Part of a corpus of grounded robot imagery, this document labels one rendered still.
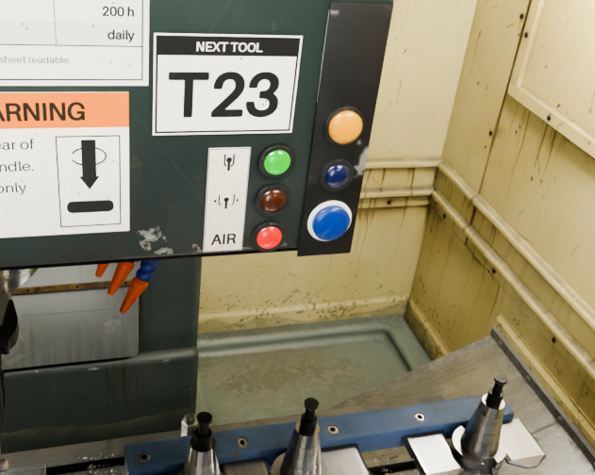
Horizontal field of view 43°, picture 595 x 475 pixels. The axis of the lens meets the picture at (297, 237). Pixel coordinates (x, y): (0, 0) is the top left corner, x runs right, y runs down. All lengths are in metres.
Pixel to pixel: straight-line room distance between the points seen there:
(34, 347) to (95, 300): 0.14
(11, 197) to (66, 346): 0.93
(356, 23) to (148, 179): 0.18
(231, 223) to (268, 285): 1.38
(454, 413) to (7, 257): 0.59
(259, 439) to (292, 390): 1.02
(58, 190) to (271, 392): 1.40
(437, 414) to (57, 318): 0.73
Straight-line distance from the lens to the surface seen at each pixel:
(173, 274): 1.42
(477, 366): 1.71
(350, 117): 0.55
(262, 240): 0.58
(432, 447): 0.94
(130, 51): 0.50
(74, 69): 0.51
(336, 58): 0.54
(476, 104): 1.78
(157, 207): 0.55
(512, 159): 1.66
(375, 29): 0.54
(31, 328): 1.42
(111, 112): 0.52
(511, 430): 0.99
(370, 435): 0.92
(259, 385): 1.90
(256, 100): 0.53
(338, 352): 2.03
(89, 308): 1.40
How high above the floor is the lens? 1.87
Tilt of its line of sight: 31 degrees down
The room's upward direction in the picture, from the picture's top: 7 degrees clockwise
